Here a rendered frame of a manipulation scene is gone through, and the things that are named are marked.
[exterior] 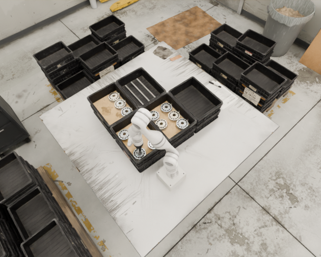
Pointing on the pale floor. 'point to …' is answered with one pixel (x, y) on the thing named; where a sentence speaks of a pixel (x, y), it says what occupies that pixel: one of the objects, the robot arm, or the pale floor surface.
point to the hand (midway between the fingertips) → (139, 150)
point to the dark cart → (3, 126)
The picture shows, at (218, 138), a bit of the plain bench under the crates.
